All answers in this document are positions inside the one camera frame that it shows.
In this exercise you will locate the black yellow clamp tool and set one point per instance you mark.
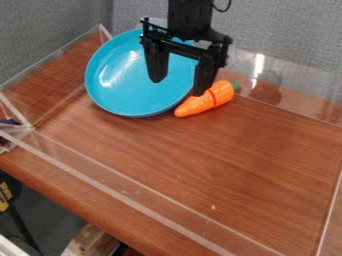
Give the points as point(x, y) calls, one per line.
point(9, 185)

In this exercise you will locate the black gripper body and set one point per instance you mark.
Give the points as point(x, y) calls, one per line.
point(187, 35)

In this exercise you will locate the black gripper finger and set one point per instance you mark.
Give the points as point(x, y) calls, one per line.
point(156, 63)
point(206, 72)

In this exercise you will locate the orange toy carrot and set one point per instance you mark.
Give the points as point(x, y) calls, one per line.
point(215, 96)

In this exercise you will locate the wooden crate under table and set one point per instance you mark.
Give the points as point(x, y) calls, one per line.
point(91, 242)

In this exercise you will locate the blue plate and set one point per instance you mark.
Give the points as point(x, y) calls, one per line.
point(117, 83)

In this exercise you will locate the clear acrylic enclosure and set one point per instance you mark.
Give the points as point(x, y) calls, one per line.
point(238, 182)

